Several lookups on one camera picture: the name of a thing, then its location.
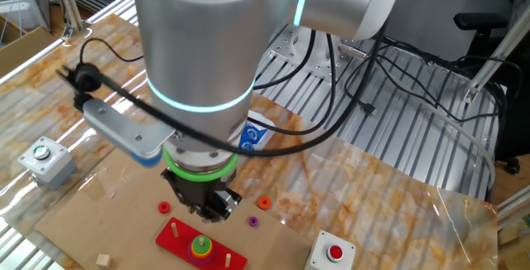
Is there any green push button box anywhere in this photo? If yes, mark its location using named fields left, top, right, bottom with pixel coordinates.
left=17, top=136, right=78, bottom=191

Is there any thin black cable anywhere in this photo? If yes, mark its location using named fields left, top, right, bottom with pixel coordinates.
left=78, top=36, right=145, bottom=65

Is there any wide orange Hanoi ring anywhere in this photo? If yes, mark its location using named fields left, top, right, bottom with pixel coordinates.
left=190, top=241, right=214, bottom=258

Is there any silver camera bracket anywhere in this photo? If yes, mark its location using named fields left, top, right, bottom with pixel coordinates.
left=81, top=98, right=177, bottom=166

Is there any red push button box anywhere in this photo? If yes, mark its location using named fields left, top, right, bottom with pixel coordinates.
left=305, top=230, right=357, bottom=270

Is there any open cardboard box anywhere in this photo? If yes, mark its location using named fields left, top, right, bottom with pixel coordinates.
left=0, top=15, right=55, bottom=77

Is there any wide red Hanoi ring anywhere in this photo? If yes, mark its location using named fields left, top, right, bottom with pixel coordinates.
left=188, top=243, right=215, bottom=261

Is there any red Hanoi base with pegs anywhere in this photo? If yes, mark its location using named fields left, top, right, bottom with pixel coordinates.
left=155, top=216, right=248, bottom=270

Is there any medium black cable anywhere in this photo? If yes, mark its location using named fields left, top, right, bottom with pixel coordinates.
left=252, top=29, right=339, bottom=137

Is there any thick black cable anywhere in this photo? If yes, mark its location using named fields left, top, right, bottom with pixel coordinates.
left=55, top=21, right=386, bottom=159

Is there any blue white tissue pack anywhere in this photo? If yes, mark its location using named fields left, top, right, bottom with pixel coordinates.
left=238, top=110, right=277, bottom=152

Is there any marble pattern plastic mat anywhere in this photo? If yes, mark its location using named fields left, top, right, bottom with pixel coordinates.
left=0, top=12, right=500, bottom=270

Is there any yellow Hanoi ring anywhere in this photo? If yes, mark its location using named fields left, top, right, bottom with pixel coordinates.
left=191, top=239, right=213, bottom=253

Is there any wide purple Hanoi ring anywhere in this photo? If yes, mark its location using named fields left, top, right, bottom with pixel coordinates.
left=186, top=244, right=217, bottom=265

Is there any black office chair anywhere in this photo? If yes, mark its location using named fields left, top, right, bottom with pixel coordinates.
left=453, top=12, right=530, bottom=176

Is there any aluminium frame post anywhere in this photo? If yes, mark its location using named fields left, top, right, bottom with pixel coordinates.
left=462, top=11, right=530, bottom=105
left=0, top=23, right=76, bottom=88
left=495, top=186, right=530, bottom=226

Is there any grey cable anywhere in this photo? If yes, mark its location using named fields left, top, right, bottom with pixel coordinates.
left=374, top=65, right=497, bottom=192

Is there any brown cardboard sheet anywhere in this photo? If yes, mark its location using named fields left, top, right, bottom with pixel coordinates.
left=33, top=147, right=316, bottom=270

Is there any large wooden block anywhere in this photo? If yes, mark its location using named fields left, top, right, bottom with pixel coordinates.
left=498, top=223, right=530, bottom=270

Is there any black USB cable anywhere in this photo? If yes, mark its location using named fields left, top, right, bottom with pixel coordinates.
left=343, top=33, right=523, bottom=124

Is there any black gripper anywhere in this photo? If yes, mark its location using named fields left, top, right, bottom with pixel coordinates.
left=160, top=169, right=243, bottom=224

